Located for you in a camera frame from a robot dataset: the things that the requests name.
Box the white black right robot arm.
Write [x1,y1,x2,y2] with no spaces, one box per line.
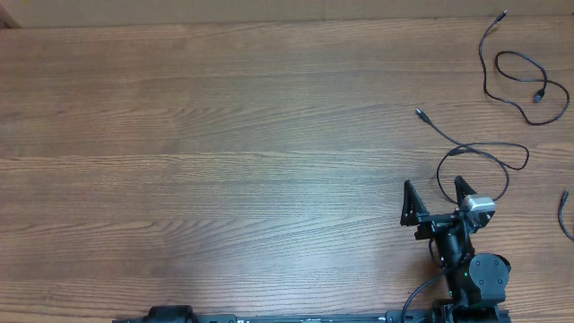
[399,176,511,323]

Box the black long USB cable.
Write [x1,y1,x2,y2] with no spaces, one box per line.
[477,8,571,127]

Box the black short USB cable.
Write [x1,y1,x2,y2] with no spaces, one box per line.
[557,188,574,243]

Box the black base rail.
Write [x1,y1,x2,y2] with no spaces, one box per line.
[112,305,448,323]

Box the black split-end USB cable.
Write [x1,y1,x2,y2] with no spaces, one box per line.
[414,108,531,207]

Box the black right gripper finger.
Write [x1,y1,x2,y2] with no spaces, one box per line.
[454,176,476,205]
[400,179,430,226]

